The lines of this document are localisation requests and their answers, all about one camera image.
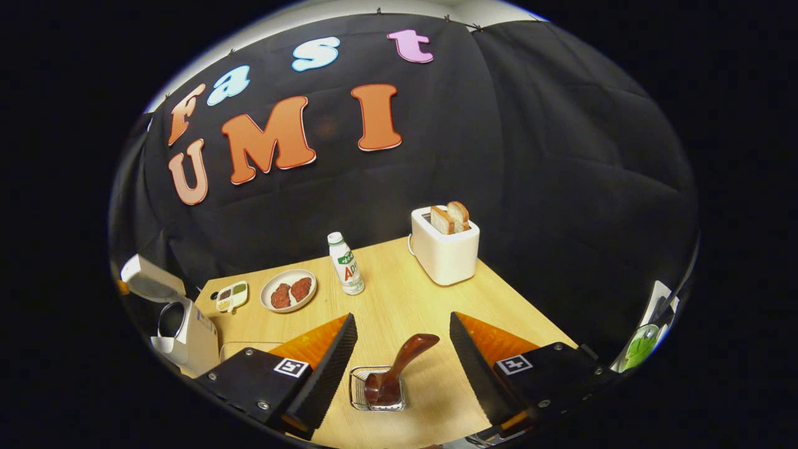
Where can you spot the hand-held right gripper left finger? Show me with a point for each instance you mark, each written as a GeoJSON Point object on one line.
{"type": "Point", "coordinates": [333, 368]}

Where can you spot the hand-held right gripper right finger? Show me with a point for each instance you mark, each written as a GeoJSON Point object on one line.
{"type": "Point", "coordinates": [474, 368]}

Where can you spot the brown wooden spoon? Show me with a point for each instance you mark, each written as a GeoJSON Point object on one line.
{"type": "Point", "coordinates": [406, 354]}

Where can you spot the white rice cooker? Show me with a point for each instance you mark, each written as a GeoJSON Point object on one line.
{"type": "Point", "coordinates": [187, 337]}

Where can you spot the red meat piece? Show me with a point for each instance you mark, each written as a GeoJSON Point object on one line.
{"type": "Point", "coordinates": [280, 296]}
{"type": "Point", "coordinates": [301, 289]}

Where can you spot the white drink bottle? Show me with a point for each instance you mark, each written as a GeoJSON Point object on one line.
{"type": "Point", "coordinates": [346, 268]}

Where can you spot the white round plate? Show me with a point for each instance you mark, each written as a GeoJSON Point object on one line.
{"type": "Point", "coordinates": [290, 275]}

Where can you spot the white toaster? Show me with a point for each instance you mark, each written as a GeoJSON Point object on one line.
{"type": "Point", "coordinates": [446, 255]}

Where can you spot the white divided bean dish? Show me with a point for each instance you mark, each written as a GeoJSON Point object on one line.
{"type": "Point", "coordinates": [232, 296]}

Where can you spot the toast slice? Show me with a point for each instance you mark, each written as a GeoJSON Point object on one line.
{"type": "Point", "coordinates": [442, 221]}
{"type": "Point", "coordinates": [460, 215]}

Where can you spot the green object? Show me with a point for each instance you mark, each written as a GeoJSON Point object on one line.
{"type": "Point", "coordinates": [637, 348]}

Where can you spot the black backdrop cloth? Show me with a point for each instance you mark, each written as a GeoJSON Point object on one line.
{"type": "Point", "coordinates": [499, 156]}

